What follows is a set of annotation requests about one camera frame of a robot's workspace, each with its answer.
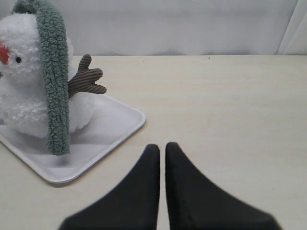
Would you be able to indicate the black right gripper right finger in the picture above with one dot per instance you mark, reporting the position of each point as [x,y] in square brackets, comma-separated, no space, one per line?
[196,203]

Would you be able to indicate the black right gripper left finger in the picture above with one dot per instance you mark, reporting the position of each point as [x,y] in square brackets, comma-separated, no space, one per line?
[131,205]

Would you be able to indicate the white plush snowman toy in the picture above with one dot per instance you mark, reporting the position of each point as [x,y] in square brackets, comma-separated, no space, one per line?
[23,105]

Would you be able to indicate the white rectangular tray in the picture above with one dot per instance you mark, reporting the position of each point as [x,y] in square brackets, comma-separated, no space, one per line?
[112,123]

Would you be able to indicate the white backdrop curtain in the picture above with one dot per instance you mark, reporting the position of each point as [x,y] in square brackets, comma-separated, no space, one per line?
[185,27]

